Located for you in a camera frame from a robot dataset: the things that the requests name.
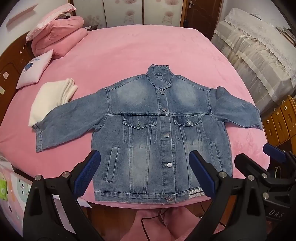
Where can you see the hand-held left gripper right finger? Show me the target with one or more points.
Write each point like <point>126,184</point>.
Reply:
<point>201,171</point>

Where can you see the pink bed blanket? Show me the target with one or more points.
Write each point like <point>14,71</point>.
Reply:
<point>115,58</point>

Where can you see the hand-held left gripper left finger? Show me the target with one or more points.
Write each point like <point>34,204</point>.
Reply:
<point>89,171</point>

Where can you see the small printed pink cushion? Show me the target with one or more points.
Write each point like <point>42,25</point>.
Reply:
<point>32,69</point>

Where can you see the brown wooden door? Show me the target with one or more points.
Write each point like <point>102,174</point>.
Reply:
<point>201,14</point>

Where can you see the blue denim jacket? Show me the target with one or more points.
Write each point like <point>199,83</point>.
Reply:
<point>143,139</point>

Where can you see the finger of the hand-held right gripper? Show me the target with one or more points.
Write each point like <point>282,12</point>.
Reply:
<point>245,162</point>
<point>275,154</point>

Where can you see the folded pink quilt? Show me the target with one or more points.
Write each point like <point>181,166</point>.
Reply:
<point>62,37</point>

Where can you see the wooden cabinet with round knobs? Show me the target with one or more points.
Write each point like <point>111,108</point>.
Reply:
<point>279,125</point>

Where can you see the brown wooden headboard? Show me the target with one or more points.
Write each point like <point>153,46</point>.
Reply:
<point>11,60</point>

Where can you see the pink pillow with lace trim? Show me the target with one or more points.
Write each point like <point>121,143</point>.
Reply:
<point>50,16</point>

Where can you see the folded white blanket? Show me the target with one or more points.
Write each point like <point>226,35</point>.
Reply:
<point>50,97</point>

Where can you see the floral panel wardrobe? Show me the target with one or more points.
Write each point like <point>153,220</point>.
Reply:
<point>127,11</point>

